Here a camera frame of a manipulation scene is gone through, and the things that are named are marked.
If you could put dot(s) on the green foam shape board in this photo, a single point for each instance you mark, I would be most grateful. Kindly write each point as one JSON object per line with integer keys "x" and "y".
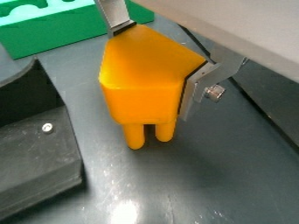
{"x": 37, "y": 25}

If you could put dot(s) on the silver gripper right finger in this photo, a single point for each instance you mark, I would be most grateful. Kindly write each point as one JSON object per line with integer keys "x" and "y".
{"x": 203, "y": 81}

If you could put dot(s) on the black curved holder bracket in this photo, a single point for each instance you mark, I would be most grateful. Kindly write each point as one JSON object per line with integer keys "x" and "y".
{"x": 40, "y": 161}

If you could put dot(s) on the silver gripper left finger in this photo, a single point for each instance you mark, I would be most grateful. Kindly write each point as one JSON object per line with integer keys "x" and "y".
{"x": 115, "y": 14}

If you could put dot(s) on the orange three prong block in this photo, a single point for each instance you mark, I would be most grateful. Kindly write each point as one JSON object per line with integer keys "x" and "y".
{"x": 143, "y": 71}

